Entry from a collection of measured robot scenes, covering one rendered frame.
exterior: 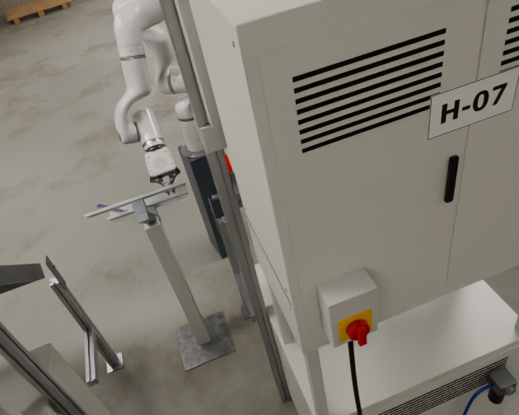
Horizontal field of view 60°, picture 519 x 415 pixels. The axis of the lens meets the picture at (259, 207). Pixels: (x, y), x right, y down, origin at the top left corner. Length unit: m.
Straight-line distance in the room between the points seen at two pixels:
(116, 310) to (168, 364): 0.50
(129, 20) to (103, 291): 1.61
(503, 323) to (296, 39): 1.21
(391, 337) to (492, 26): 1.01
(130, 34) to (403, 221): 1.18
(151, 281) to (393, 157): 2.12
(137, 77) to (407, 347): 1.27
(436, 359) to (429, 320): 0.13
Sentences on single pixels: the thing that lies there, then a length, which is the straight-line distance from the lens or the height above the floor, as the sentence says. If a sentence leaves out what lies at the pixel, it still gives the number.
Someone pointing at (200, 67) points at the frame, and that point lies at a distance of 0.96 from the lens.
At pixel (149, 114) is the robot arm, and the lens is 1.78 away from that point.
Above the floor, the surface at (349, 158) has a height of 1.48.
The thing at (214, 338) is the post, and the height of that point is 0.01.
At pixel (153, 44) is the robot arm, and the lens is 1.94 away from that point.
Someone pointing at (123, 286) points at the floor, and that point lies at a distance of 2.77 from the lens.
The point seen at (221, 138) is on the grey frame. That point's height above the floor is 1.34.
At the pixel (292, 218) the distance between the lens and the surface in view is 0.73.
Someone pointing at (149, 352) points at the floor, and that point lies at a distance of 2.42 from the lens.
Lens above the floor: 1.90
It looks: 41 degrees down
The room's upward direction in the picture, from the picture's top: 13 degrees counter-clockwise
